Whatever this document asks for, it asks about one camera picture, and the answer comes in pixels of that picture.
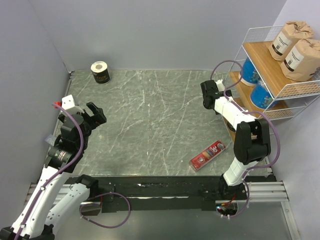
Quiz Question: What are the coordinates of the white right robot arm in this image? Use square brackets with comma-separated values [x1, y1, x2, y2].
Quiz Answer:
[200, 80, 271, 200]

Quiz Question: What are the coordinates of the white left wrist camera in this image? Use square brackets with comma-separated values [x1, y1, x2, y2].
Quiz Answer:
[61, 94, 84, 115]

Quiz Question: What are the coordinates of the black roll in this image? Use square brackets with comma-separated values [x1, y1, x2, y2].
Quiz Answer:
[90, 61, 111, 85]

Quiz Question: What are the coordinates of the white wire wooden shelf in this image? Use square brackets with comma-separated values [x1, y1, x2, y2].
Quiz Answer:
[224, 25, 320, 121]

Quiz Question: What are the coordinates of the blue roll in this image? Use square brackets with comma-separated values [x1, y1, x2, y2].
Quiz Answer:
[240, 57, 261, 87]
[250, 80, 278, 109]

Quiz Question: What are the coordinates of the brown paper roll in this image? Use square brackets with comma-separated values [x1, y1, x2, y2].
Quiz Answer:
[268, 21, 314, 62]
[280, 38, 320, 82]

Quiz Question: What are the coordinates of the red toothpaste box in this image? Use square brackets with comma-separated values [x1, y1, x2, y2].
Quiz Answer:
[189, 140, 226, 172]

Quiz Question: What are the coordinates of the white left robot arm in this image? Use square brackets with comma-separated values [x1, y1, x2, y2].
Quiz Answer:
[0, 102, 107, 240]

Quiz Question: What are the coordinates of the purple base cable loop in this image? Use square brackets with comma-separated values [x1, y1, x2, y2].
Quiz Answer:
[79, 192, 132, 229]

